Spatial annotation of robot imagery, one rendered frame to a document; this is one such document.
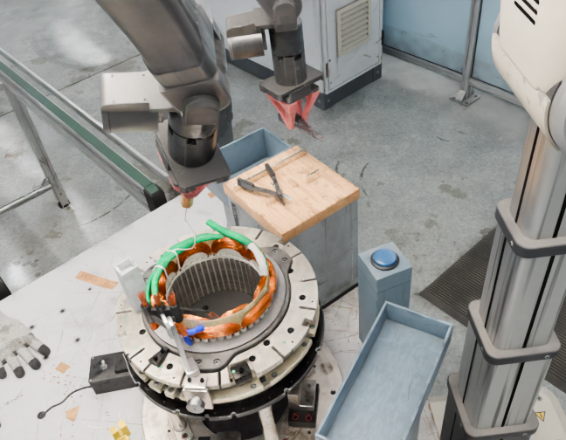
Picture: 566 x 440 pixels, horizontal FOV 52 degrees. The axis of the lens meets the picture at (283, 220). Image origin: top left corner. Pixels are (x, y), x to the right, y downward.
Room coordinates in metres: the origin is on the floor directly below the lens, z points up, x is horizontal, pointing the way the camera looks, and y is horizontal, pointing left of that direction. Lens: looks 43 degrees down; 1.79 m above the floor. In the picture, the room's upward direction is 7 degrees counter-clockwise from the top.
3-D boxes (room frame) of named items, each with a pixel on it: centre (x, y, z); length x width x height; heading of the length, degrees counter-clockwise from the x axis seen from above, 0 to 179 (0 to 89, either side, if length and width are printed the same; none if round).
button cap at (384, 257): (0.69, -0.17, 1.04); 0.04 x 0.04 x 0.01
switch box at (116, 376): (0.69, 0.37, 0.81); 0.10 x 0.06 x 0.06; 94
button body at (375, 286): (0.69, -0.17, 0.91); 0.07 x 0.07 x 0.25; 17
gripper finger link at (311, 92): (0.93, -0.05, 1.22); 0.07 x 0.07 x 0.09; 33
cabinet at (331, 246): (0.89, -0.02, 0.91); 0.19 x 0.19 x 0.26; 32
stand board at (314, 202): (0.89, -0.02, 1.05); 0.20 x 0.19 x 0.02; 32
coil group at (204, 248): (0.67, 0.15, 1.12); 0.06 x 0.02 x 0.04; 121
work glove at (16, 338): (0.82, 0.64, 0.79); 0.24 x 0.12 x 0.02; 37
